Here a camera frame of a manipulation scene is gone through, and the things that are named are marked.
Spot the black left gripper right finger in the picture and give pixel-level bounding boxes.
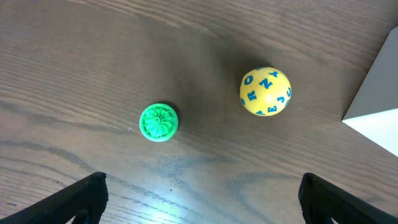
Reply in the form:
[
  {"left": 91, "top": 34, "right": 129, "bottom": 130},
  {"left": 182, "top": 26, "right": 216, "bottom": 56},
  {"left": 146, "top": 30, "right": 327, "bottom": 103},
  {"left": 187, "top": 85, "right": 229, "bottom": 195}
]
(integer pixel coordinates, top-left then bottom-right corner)
[{"left": 298, "top": 172, "right": 397, "bottom": 224}]

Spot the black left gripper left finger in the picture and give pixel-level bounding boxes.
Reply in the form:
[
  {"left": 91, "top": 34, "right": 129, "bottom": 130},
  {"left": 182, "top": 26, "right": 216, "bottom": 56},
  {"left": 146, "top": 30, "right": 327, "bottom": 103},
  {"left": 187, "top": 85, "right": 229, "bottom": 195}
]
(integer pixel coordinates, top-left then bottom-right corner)
[{"left": 1, "top": 172, "right": 108, "bottom": 224}]

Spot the yellow ball with blue letters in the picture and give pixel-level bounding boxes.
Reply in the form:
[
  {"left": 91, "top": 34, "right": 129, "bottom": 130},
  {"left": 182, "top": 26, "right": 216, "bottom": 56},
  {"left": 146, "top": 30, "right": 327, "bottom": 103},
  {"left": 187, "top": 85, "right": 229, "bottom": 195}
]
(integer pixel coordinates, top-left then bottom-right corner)
[{"left": 239, "top": 67, "right": 292, "bottom": 116}]

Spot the white cardboard box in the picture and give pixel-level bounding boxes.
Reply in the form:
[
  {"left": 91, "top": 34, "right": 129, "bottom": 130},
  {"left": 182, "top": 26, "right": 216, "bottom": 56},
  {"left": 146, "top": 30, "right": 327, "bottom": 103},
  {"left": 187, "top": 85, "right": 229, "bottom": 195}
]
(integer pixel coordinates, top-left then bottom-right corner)
[{"left": 342, "top": 28, "right": 397, "bottom": 156}]

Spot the green round spinning top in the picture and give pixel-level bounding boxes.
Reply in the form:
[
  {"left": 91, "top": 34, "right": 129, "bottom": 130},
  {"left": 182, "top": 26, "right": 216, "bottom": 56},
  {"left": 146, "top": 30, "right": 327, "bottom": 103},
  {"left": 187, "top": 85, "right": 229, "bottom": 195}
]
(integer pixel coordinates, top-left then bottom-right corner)
[{"left": 139, "top": 103, "right": 179, "bottom": 142}]

